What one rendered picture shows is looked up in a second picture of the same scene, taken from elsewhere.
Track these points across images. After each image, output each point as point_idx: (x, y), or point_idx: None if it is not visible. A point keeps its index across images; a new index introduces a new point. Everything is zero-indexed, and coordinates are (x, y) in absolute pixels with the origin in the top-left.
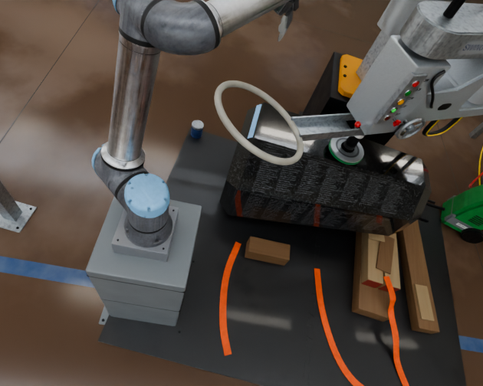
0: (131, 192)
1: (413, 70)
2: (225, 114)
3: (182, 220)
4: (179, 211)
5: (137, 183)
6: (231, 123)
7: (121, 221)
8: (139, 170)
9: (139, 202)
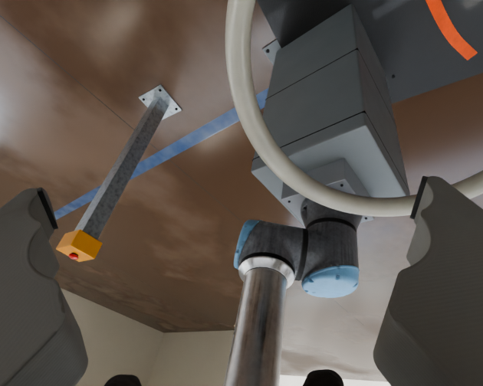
0: (317, 294)
1: None
2: (342, 204)
3: (353, 158)
4: (340, 152)
5: (313, 289)
6: (370, 212)
7: (301, 218)
8: (295, 269)
9: (333, 296)
